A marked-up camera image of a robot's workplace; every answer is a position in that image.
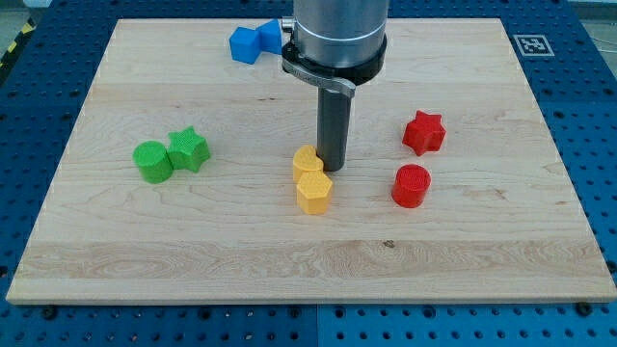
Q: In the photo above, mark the blue block rear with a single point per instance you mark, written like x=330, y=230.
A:
x=270, y=37

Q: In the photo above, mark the red cylinder block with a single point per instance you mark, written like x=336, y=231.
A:
x=410, y=186

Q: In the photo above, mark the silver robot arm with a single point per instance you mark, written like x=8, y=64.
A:
x=336, y=45

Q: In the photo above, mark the green star block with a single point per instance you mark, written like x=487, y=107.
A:
x=188, y=150

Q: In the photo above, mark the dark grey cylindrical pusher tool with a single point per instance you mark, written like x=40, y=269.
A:
x=333, y=116

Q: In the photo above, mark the blue cube block front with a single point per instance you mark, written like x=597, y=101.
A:
x=245, y=45

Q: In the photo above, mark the white fiducial marker tag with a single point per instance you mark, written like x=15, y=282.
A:
x=533, y=45

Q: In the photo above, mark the wooden board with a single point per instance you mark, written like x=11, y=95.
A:
x=176, y=185

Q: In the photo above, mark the green cylinder block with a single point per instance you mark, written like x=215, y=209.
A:
x=153, y=162

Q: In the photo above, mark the yellow heart block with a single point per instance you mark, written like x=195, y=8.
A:
x=305, y=160

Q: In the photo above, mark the red star block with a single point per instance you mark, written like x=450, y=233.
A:
x=425, y=133

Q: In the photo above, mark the yellow hexagon block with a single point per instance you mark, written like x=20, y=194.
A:
x=314, y=192

